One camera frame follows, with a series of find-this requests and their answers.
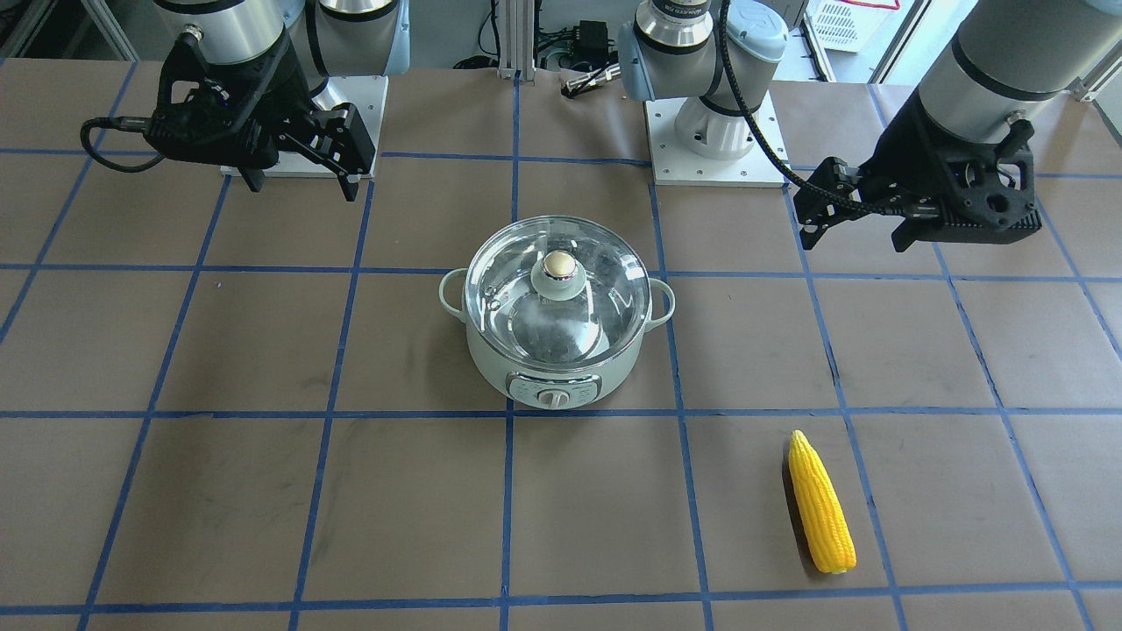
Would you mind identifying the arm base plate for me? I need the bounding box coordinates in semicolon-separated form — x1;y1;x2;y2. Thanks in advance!
644;97;785;188
221;75;389;179

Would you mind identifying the white plastic basket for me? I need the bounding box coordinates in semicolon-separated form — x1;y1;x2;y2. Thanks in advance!
808;1;901;53

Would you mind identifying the aluminium frame post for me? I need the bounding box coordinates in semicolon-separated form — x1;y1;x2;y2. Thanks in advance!
494;1;537;82

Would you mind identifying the glass pot lid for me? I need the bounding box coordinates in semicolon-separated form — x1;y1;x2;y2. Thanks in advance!
461;214;660;372

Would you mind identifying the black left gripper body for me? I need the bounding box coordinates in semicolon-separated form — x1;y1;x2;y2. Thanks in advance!
862;92;1043;252

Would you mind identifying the black power adapter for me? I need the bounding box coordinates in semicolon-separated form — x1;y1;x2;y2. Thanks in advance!
568;20;611;67

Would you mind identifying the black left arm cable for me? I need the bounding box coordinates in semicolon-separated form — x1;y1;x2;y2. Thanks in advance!
717;0;942;218

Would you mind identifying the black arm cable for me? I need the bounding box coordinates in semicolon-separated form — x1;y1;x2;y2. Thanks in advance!
717;0;942;218
80;117;167;174

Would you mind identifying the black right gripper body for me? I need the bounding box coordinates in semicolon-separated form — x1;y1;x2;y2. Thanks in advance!
142;31;316;192

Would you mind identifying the mint green electric pot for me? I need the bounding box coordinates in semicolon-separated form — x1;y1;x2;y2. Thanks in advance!
436;267;677;410

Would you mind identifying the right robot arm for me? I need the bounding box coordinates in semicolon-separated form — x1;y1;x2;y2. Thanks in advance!
142;1;410;201

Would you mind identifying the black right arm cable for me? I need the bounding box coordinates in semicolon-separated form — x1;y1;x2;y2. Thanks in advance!
80;117;167;174

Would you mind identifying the yellow corn cob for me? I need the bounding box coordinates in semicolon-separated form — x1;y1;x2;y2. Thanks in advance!
788;429;857;575

